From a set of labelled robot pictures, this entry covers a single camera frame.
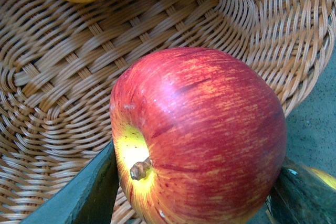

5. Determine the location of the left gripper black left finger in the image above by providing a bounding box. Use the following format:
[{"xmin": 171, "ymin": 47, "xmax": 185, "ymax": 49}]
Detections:
[{"xmin": 21, "ymin": 142, "xmax": 119, "ymax": 223}]

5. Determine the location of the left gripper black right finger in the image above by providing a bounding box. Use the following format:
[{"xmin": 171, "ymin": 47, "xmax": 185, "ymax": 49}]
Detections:
[{"xmin": 266, "ymin": 157, "xmax": 335, "ymax": 223}]

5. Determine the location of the yellow banana straight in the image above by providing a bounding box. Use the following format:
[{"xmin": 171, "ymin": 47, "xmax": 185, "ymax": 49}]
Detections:
[{"xmin": 308, "ymin": 167, "xmax": 336, "ymax": 189}]

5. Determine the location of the dark red apple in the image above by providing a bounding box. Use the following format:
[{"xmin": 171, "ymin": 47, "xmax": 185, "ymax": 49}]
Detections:
[{"xmin": 110, "ymin": 47, "xmax": 287, "ymax": 223}]

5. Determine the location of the left wicker basket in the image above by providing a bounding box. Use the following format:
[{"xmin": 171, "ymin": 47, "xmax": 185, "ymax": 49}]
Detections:
[{"xmin": 1, "ymin": 0, "xmax": 335, "ymax": 223}]

